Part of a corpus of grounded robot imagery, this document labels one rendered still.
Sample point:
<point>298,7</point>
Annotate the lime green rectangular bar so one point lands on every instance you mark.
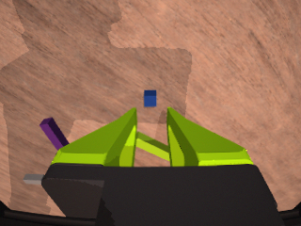
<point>152,145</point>

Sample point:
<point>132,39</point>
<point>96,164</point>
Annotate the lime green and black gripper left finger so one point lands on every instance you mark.
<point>105,145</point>

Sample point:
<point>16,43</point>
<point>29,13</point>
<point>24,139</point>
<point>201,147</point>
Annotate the grey rectangular bar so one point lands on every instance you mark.
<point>34,179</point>

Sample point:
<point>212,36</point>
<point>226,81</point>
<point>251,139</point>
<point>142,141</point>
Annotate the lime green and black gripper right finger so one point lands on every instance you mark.
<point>190,144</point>

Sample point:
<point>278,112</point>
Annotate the purple rod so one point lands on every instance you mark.
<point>52,131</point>

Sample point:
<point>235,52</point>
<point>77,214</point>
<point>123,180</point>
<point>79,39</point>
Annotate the small blue cube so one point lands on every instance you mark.
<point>150,98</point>

